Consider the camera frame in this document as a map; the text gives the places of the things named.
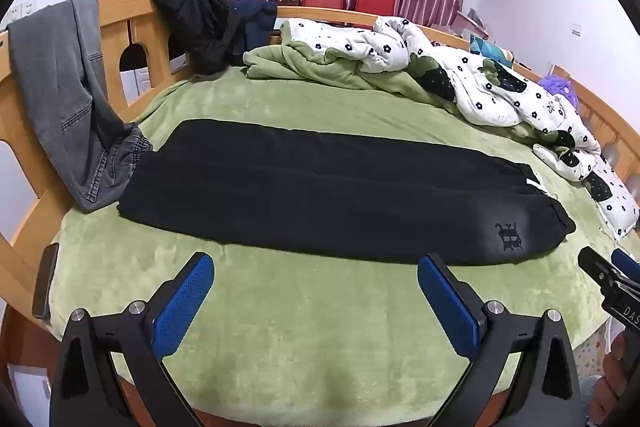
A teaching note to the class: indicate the person's right hand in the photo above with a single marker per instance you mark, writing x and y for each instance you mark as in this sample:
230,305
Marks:
612,387

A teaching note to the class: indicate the navy garment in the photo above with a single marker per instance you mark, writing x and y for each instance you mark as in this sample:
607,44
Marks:
255,24

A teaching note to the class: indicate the dark smartphone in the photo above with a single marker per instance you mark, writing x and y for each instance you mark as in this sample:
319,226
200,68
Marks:
45,279

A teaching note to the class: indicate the white floral quilt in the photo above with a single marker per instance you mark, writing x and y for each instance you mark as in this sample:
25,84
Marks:
475,82

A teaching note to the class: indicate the white wall socket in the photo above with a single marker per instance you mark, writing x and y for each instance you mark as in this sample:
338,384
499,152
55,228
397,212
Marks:
578,28
24,9

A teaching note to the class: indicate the wooden bed frame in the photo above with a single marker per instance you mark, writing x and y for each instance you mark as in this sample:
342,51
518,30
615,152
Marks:
115,32

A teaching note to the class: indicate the black pants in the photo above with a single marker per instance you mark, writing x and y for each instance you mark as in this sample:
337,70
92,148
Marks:
300,197

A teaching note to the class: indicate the purple plush toy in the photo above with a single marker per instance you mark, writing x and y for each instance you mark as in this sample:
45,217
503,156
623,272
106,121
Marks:
560,89

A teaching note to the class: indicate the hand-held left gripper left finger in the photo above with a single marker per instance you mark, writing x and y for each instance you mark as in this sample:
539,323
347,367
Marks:
185,302

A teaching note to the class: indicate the green bed sheet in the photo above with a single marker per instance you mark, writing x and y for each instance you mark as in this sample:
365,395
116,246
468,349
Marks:
325,332

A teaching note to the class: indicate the grey jeans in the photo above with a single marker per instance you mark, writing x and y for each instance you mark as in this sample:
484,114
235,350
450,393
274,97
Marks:
55,82

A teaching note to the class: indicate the black jacket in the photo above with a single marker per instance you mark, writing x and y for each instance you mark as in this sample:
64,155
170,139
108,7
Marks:
195,17

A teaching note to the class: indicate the teal patterned pillow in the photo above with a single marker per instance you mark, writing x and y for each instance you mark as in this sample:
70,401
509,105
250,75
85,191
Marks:
487,47

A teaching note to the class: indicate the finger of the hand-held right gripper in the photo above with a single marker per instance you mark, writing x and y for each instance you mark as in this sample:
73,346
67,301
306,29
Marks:
595,267
627,263

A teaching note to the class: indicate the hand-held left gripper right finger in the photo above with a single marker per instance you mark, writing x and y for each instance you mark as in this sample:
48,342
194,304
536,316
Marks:
450,307

